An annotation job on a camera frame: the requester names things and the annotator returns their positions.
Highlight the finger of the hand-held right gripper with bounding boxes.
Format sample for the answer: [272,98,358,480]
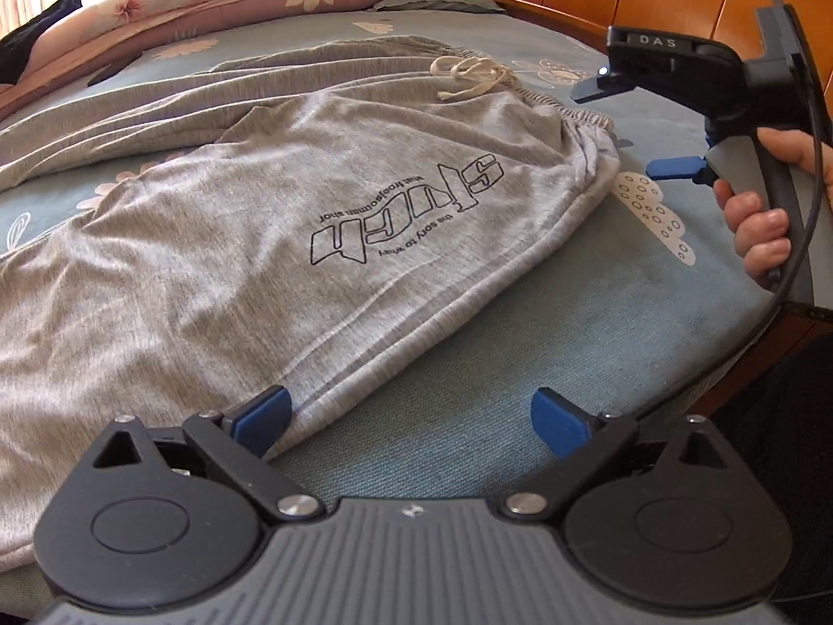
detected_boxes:
[646,155,713,186]
[571,65,629,103]

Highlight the grey drawstring pants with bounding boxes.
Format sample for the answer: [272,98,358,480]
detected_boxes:
[0,34,622,574]

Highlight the mauve floral quilt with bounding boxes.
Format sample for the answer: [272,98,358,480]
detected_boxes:
[13,0,418,98]

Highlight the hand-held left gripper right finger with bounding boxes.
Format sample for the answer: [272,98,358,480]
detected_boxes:
[501,387,725,523]

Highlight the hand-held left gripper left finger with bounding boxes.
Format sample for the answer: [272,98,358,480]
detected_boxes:
[91,385,326,523]

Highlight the thin teal pillow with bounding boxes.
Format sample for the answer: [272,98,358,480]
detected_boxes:
[374,0,505,14]

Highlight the teal printed bed sheet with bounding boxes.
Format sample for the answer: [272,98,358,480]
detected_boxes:
[0,0,782,600]

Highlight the person's black clothing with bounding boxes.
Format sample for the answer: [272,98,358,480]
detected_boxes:
[709,332,833,625]

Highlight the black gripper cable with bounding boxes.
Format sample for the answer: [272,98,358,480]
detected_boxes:
[738,26,822,356]

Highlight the person's right hand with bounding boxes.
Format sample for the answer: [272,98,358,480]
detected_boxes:
[714,127,833,292]

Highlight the black garment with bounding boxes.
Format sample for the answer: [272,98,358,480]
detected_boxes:
[0,0,84,89]

